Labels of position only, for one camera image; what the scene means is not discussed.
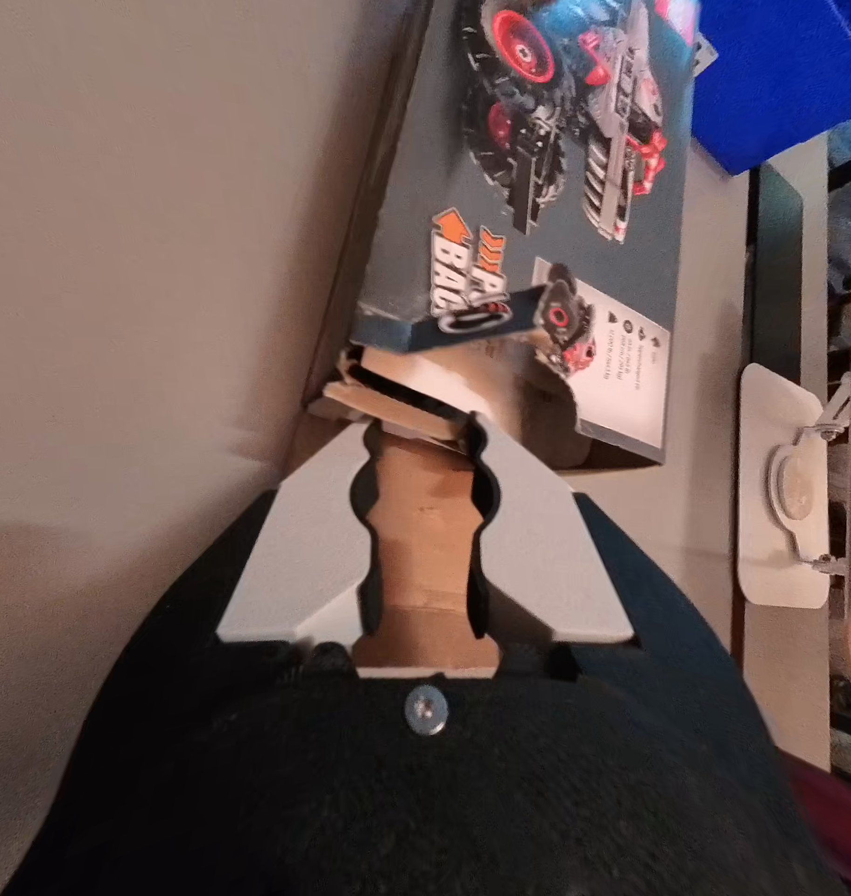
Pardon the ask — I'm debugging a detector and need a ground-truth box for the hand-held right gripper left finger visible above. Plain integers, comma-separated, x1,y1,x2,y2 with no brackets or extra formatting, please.
214,423,376,644

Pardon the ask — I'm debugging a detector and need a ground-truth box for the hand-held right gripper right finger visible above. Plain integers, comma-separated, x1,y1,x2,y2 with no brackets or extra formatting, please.
466,412,638,644

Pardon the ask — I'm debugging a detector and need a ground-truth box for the monster truck toy box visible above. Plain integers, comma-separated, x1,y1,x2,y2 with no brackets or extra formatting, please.
302,0,703,669

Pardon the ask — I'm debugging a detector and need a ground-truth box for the maroon cloth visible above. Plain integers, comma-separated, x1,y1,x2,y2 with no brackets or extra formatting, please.
782,756,851,896

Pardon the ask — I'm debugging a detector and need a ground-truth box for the blue plastic bin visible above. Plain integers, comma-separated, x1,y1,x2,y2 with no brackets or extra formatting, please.
691,0,851,176

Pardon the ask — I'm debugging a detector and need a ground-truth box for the white wall-mount holder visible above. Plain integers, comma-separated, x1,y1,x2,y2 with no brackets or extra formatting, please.
736,362,851,611

